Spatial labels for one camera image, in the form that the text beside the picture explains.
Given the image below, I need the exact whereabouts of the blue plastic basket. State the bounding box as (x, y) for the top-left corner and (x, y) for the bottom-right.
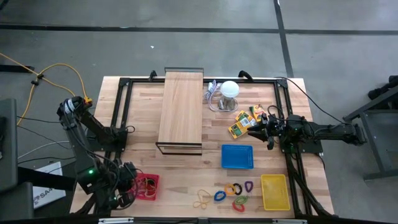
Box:
(221, 144), (254, 170)

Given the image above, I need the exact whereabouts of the black flat beam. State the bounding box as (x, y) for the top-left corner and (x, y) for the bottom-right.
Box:
(17, 166), (77, 191)

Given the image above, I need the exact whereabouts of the wooden shelf riser black frame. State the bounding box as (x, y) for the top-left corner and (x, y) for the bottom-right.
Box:
(155, 67), (205, 156)

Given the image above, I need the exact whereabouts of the yellowish rubber band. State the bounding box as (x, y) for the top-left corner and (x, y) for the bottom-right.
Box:
(192, 189), (211, 210)

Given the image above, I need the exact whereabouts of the white mushroom table lamp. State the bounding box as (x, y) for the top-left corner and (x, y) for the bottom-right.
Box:
(218, 80), (240, 111)

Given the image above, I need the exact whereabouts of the yellow extension cable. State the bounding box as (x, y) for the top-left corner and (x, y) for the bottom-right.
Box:
(0, 52), (93, 126)

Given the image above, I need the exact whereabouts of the black bulky object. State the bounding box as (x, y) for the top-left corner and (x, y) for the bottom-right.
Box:
(368, 75), (398, 100)

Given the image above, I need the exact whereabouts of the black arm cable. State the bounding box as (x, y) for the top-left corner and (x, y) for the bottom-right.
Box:
(273, 76), (348, 126)

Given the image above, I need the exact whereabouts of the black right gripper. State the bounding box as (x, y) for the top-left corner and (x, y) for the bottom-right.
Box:
(247, 112), (289, 151)

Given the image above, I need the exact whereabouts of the red plastic basket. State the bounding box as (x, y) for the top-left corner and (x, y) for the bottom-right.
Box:
(132, 172), (160, 201)

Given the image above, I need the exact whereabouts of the black metal cart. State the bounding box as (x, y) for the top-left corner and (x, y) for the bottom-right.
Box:
(343, 90), (398, 181)

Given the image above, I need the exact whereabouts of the white floor cable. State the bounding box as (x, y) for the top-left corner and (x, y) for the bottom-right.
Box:
(17, 140), (71, 159)

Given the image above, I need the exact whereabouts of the dark grey cabinet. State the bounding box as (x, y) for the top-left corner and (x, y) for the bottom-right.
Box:
(0, 98), (34, 221)

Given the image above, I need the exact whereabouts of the yellow plastic basket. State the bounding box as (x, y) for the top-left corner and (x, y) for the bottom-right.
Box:
(260, 174), (291, 212)

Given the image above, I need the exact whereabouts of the wide tan rubber band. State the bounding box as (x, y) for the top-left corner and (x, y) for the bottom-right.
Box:
(139, 185), (157, 198)

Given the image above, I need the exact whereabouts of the white printed box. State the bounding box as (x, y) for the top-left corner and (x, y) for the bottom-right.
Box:
(32, 161), (67, 210)

